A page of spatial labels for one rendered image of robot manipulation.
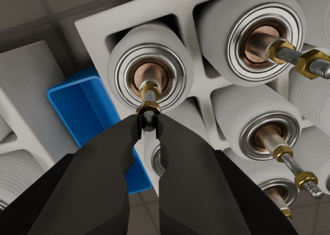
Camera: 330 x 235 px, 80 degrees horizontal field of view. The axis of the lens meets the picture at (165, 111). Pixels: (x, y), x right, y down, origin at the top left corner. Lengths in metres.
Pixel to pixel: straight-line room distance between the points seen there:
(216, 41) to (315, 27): 0.12
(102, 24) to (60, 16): 0.22
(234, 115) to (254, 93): 0.04
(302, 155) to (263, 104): 0.17
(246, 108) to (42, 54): 0.39
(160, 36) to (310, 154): 0.30
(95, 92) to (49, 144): 0.17
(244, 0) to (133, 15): 0.13
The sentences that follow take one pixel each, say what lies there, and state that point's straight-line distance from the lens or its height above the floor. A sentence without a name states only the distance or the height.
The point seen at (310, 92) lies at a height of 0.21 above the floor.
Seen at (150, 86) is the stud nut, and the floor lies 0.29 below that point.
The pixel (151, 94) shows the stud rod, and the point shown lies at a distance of 0.17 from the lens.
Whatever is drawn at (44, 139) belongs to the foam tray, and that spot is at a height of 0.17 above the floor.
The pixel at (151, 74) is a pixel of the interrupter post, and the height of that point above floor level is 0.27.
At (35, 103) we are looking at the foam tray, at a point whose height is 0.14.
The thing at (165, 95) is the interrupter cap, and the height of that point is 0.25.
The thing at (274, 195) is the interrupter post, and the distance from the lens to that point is 0.36.
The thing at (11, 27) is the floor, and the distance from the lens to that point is 0.54.
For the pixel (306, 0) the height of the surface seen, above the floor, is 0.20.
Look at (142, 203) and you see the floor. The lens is 0.76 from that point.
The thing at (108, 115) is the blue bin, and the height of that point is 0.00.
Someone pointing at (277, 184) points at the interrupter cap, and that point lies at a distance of 0.35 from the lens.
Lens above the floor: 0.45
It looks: 62 degrees down
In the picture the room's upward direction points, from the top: 175 degrees clockwise
